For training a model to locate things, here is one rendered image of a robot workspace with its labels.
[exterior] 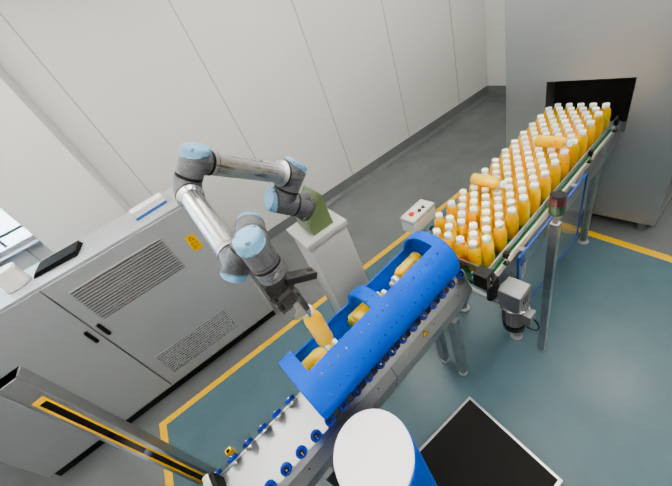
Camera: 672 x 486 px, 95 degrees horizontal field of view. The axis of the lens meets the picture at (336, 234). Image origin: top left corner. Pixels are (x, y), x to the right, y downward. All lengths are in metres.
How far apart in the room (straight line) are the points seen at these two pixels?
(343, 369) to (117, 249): 1.85
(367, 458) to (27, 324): 2.33
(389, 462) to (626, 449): 1.47
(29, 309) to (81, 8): 2.35
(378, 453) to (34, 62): 3.58
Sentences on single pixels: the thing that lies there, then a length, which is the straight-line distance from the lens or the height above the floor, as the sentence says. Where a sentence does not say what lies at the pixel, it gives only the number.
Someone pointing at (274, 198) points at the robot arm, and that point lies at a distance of 1.81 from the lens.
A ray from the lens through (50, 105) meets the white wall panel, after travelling 3.69.
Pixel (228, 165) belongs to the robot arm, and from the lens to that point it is 1.51.
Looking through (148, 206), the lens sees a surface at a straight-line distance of 2.65.
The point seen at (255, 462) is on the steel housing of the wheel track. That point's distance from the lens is 1.57.
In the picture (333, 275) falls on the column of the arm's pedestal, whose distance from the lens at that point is 2.16.
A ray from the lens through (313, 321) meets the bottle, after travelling 1.10.
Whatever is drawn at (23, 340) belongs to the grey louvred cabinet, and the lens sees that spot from 2.97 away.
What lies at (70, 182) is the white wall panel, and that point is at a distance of 3.47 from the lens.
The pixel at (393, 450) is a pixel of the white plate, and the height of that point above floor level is 1.04.
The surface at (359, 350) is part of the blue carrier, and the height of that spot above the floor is 1.17.
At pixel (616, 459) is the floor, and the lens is 2.39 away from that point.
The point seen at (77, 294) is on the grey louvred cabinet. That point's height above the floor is 1.28.
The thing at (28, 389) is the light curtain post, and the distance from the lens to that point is 1.37.
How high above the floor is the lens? 2.22
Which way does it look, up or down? 36 degrees down
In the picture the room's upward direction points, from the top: 24 degrees counter-clockwise
